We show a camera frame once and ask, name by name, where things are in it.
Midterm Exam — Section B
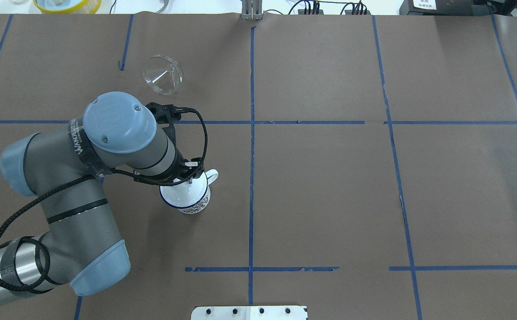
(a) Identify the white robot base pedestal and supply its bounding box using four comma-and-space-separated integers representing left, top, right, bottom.
190, 305, 309, 320

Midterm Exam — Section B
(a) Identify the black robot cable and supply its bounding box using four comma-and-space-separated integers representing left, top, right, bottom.
0, 107, 208, 292

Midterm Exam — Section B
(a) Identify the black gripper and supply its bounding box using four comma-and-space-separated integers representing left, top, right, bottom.
145, 103, 205, 183

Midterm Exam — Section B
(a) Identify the black power box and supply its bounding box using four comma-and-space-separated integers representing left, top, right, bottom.
399, 0, 493, 16

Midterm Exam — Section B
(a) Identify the aluminium frame post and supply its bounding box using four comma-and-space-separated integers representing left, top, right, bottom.
240, 0, 264, 20

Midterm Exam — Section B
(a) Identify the yellow tape roll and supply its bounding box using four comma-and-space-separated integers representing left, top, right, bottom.
32, 0, 102, 14

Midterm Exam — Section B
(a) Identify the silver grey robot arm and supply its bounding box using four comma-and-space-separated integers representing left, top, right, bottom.
0, 92, 208, 307

